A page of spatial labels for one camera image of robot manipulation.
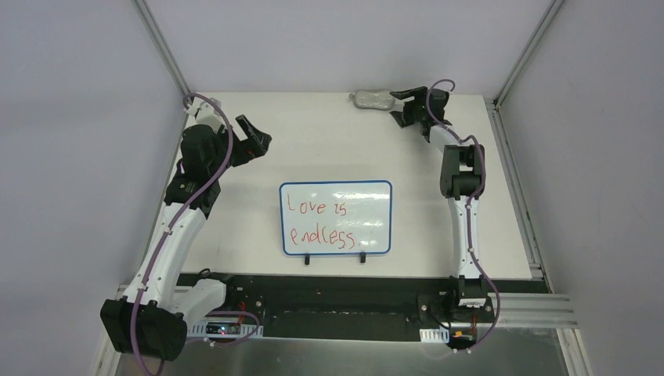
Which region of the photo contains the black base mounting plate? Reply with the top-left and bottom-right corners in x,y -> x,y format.
176,273 -> 550,344

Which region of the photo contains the left white cable duct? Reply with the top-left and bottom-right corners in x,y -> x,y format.
187,319 -> 264,340

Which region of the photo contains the right white cable duct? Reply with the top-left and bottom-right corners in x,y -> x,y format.
419,327 -> 449,344

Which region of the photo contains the white cable duct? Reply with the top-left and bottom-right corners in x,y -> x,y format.
419,327 -> 449,344
187,319 -> 264,340

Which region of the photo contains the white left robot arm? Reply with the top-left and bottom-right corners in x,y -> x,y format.
100,103 -> 272,361

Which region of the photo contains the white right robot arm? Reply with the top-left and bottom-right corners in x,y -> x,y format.
389,86 -> 490,321

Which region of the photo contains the blue framed whiteboard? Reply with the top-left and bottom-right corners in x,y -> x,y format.
279,179 -> 394,263

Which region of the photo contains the aluminium frame rail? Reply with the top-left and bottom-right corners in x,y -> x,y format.
497,292 -> 578,329

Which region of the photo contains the grey mesh eraser sponge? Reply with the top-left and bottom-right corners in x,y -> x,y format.
348,89 -> 397,111

